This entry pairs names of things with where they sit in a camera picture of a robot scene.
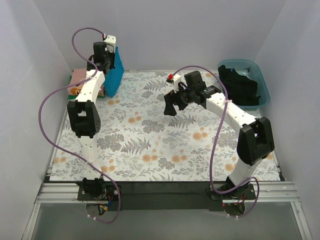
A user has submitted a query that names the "blue t shirt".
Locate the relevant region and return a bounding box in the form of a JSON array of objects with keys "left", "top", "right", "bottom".
[{"left": 103, "top": 46, "right": 125, "bottom": 98}]

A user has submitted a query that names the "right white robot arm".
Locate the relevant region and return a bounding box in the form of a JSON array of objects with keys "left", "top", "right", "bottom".
[{"left": 164, "top": 70, "right": 275, "bottom": 195}]

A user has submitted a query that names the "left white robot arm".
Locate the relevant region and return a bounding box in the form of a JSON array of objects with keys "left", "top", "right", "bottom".
[{"left": 67, "top": 40, "right": 116, "bottom": 200}]

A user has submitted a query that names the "folded pink t shirt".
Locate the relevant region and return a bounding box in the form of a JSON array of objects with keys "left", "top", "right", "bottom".
[{"left": 67, "top": 68, "right": 106, "bottom": 97}]

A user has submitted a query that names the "floral table mat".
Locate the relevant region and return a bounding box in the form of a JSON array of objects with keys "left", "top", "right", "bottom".
[{"left": 49, "top": 70, "right": 280, "bottom": 183}]

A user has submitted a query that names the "black t shirt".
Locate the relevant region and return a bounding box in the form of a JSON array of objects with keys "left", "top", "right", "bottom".
[{"left": 218, "top": 65, "right": 260, "bottom": 106}]

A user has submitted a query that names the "teal plastic bin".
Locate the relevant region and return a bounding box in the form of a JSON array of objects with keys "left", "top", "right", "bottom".
[{"left": 217, "top": 59, "right": 270, "bottom": 109}]

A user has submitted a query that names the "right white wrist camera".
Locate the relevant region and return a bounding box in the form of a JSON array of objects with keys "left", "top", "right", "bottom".
[{"left": 166, "top": 74, "right": 186, "bottom": 93}]

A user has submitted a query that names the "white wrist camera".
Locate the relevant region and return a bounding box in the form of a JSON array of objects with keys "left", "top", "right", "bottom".
[
  {"left": 102, "top": 34, "right": 117, "bottom": 53},
  {"left": 166, "top": 74, "right": 186, "bottom": 93}
]

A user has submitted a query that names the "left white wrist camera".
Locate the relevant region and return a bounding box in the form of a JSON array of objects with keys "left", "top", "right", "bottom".
[{"left": 102, "top": 34, "right": 117, "bottom": 53}]

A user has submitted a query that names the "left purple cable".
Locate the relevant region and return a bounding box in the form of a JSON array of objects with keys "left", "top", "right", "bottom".
[{"left": 39, "top": 27, "right": 123, "bottom": 224}]

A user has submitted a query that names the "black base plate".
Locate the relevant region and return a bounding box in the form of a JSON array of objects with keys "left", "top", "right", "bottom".
[{"left": 76, "top": 180, "right": 256, "bottom": 212}]

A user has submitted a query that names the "aluminium frame rail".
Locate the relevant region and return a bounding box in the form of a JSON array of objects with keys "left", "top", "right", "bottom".
[{"left": 23, "top": 181, "right": 312, "bottom": 240}]

